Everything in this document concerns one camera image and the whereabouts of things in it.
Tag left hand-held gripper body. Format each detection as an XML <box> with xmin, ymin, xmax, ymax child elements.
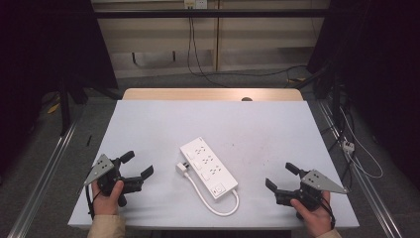
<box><xmin>82</xmin><ymin>153</ymin><xmax>144</xmax><ymax>208</ymax></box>

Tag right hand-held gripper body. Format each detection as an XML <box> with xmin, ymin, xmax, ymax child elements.
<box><xmin>275</xmin><ymin>169</ymin><xmax>349</xmax><ymax>211</ymax></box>

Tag person's right hand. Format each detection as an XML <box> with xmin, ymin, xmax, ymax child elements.
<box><xmin>289</xmin><ymin>190</ymin><xmax>334</xmax><ymax>238</ymax></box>

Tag person's left hand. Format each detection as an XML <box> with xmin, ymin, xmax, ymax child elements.
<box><xmin>91</xmin><ymin>179</ymin><xmax>125</xmax><ymax>217</ymax></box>

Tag small white floor power strip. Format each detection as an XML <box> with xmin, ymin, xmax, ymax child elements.
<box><xmin>341</xmin><ymin>140</ymin><xmax>357</xmax><ymax>155</ymax></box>

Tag white table cover board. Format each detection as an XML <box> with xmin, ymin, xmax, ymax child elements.
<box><xmin>67</xmin><ymin>99</ymin><xmax>361</xmax><ymax>231</ymax></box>

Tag wooden table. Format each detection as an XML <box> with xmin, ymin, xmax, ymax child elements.
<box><xmin>122</xmin><ymin>87</ymin><xmax>304</xmax><ymax>102</ymax></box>

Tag black curtain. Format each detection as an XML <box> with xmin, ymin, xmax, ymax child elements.
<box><xmin>0</xmin><ymin>0</ymin><xmax>119</xmax><ymax>173</ymax></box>
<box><xmin>306</xmin><ymin>0</ymin><xmax>420</xmax><ymax>191</ymax></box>

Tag black horizontal bar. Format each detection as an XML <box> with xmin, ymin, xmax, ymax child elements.
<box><xmin>93</xmin><ymin>8</ymin><xmax>332</xmax><ymax>19</ymax></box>

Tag right hand-held gripper black cable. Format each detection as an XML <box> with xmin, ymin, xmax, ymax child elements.
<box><xmin>319</xmin><ymin>196</ymin><xmax>337</xmax><ymax>230</ymax></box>

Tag hand-held gripper black cable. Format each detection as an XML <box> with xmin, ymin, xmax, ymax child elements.
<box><xmin>319</xmin><ymin>196</ymin><xmax>337</xmax><ymax>230</ymax></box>
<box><xmin>84</xmin><ymin>183</ymin><xmax>100</xmax><ymax>220</ymax></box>

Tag left hand-held gripper black cable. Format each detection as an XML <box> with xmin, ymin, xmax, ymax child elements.
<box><xmin>84</xmin><ymin>183</ymin><xmax>100</xmax><ymax>220</ymax></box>

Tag aluminium floor rail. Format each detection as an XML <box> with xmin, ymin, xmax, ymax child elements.
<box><xmin>6</xmin><ymin>120</ymin><xmax>84</xmax><ymax>238</ymax></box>
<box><xmin>316</xmin><ymin>98</ymin><xmax>404</xmax><ymax>238</ymax></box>

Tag black floor cables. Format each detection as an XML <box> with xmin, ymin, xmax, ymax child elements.
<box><xmin>319</xmin><ymin>95</ymin><xmax>358</xmax><ymax>189</ymax></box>

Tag thin white floor cable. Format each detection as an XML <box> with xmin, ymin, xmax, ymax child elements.
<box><xmin>338</xmin><ymin>107</ymin><xmax>384</xmax><ymax>180</ymax></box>

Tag white power strip cable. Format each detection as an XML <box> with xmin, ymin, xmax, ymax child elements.
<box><xmin>183</xmin><ymin>172</ymin><xmax>241</xmax><ymax>218</ymax></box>

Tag black wall cables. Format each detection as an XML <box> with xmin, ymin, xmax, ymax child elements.
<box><xmin>186</xmin><ymin>16</ymin><xmax>308</xmax><ymax>89</ymax></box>

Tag white wall socket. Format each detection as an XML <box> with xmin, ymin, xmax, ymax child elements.
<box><xmin>183</xmin><ymin>0</ymin><xmax>209</xmax><ymax>11</ymax></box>

